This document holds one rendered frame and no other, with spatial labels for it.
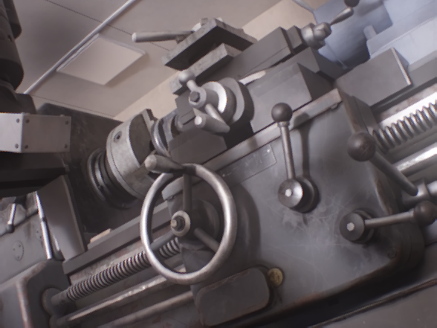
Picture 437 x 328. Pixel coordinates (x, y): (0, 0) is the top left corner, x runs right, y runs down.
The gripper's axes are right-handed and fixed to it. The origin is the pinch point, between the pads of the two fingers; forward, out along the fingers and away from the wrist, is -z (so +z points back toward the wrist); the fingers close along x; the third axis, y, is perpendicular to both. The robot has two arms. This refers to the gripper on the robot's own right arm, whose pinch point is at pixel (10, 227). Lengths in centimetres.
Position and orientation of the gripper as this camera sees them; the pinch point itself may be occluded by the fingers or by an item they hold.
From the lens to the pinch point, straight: 39.6
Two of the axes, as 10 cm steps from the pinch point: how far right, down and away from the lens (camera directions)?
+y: -7.8, 4.2, 4.6
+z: -3.8, -9.1, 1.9
